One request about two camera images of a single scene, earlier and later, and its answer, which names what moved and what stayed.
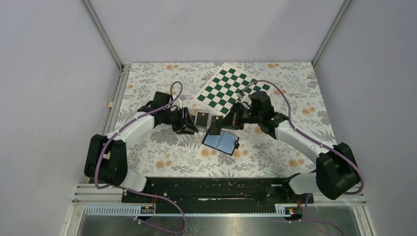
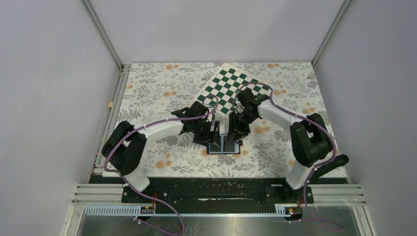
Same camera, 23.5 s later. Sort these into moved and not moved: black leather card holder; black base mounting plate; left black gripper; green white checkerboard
Moved: left black gripper; black leather card holder
Not moved: green white checkerboard; black base mounting plate
